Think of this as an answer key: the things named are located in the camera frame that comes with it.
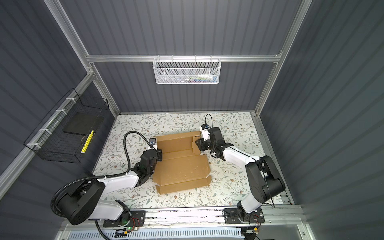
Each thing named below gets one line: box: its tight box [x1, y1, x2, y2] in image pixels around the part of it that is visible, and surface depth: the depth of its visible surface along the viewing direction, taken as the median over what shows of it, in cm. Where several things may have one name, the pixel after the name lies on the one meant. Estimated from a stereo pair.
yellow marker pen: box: [81, 129, 94, 154], surface depth 72 cm
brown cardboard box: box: [153, 131, 212, 195], surface depth 90 cm
